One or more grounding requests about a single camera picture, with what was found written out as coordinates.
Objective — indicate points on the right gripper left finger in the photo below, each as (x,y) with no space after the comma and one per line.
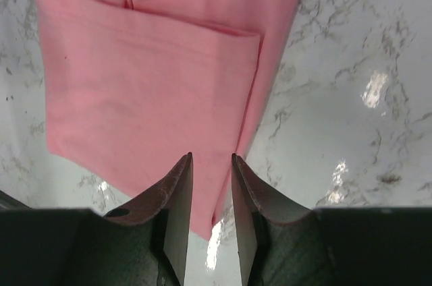
(142,242)

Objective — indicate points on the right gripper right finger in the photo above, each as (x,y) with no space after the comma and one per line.
(281,242)

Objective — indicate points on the pink t shirt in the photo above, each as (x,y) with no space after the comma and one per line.
(132,85)

